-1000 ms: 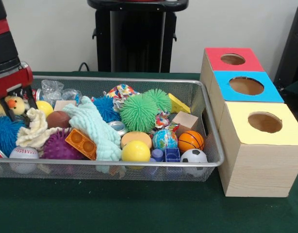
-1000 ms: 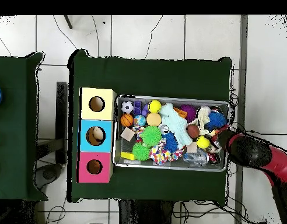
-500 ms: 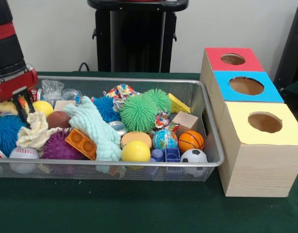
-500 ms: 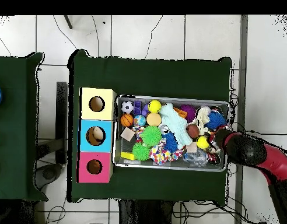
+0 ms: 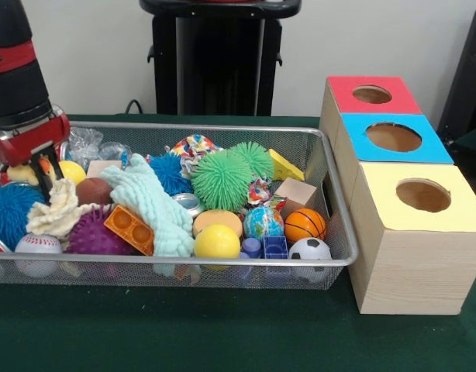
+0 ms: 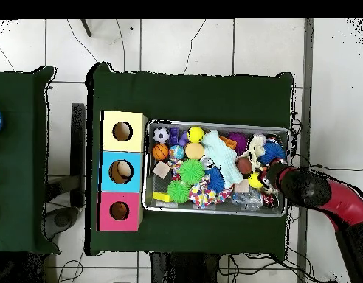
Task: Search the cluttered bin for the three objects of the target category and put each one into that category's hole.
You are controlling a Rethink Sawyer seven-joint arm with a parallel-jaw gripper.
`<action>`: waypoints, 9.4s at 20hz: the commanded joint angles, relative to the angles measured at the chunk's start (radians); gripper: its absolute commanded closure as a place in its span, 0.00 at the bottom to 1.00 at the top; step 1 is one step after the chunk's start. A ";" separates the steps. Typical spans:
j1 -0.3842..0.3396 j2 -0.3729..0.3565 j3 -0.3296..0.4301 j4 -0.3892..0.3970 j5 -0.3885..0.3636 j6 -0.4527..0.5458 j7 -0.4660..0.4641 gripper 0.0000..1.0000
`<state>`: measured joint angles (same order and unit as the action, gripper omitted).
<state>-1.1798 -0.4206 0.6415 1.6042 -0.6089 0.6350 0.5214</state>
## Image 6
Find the black upright panel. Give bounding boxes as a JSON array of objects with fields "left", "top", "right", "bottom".
[{"left": 70, "top": 102, "right": 86, "bottom": 209}]

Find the green fuzzy ball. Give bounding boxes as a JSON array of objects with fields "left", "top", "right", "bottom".
[
  {"left": 167, "top": 179, "right": 192, "bottom": 204},
  {"left": 178, "top": 158, "right": 206, "bottom": 186}
]

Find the orange plastic block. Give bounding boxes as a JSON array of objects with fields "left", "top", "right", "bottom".
[{"left": 219, "top": 135, "right": 238, "bottom": 150}]

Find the multicoloured knotted fabric toy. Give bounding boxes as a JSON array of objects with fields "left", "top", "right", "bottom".
[{"left": 166, "top": 158, "right": 184, "bottom": 181}]

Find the blue fuzzy ball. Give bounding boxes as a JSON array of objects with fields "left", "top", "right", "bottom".
[
  {"left": 205, "top": 167, "right": 226, "bottom": 193},
  {"left": 257, "top": 140, "right": 287, "bottom": 165}
]

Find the brown toy football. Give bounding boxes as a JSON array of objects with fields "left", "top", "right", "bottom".
[{"left": 235, "top": 156, "right": 253, "bottom": 175}]

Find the shallow clear mesh bin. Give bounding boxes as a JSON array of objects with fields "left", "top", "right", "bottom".
[{"left": 141, "top": 119, "right": 291, "bottom": 218}]

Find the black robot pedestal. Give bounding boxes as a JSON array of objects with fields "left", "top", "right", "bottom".
[{"left": 149, "top": 251, "right": 222, "bottom": 283}]

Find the yellow ball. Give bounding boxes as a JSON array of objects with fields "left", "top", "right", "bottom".
[{"left": 187, "top": 126, "right": 205, "bottom": 144}]

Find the small orange basketball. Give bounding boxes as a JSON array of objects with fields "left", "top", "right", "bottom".
[{"left": 152, "top": 143, "right": 170, "bottom": 161}]

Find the black stand with legs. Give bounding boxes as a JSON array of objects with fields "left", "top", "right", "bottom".
[{"left": 80, "top": 18, "right": 93, "bottom": 38}]

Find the black and white soccer ball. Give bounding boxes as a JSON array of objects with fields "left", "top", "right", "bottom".
[{"left": 153, "top": 127, "right": 171, "bottom": 144}]

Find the thin black floor cable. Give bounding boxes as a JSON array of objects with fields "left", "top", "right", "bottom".
[{"left": 182, "top": 18, "right": 207, "bottom": 75}]

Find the mint green knitted cloth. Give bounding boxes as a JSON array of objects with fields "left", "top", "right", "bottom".
[{"left": 202, "top": 130, "right": 244, "bottom": 189}]

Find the purple spiky ball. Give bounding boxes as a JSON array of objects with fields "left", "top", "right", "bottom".
[{"left": 227, "top": 131, "right": 249, "bottom": 156}]

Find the grey rounded base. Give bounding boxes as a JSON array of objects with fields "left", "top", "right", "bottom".
[{"left": 44, "top": 206, "right": 80, "bottom": 240}]

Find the wooden box with three holes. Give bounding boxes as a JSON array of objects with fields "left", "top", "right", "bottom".
[{"left": 95, "top": 110, "right": 148, "bottom": 232}]

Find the dark green table cloth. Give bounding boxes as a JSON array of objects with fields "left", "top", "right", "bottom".
[
  {"left": 0, "top": 65, "right": 61, "bottom": 255},
  {"left": 85, "top": 61, "right": 294, "bottom": 256}
]

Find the black power cable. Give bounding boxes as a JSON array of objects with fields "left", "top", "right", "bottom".
[{"left": 309, "top": 164, "right": 363, "bottom": 172}]

